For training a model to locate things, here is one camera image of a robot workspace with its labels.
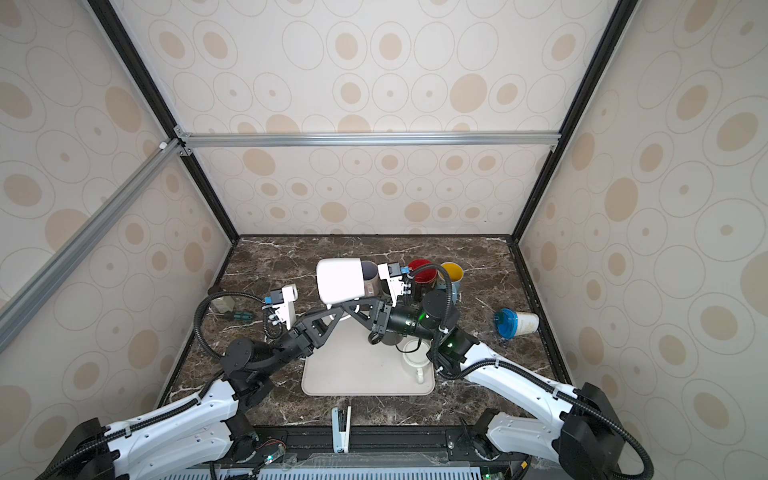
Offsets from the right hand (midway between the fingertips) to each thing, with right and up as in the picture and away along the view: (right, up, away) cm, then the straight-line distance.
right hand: (347, 312), depth 60 cm
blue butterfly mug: (+30, +7, +37) cm, 48 cm away
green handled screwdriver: (-38, -7, +35) cm, 52 cm away
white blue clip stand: (-4, -33, +13) cm, 36 cm away
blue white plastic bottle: (+45, -8, +29) cm, 54 cm away
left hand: (0, -1, -3) cm, 3 cm away
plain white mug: (+16, -16, +20) cm, 30 cm away
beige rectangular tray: (-4, -19, +27) cm, 33 cm away
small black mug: (+8, -12, +27) cm, 31 cm away
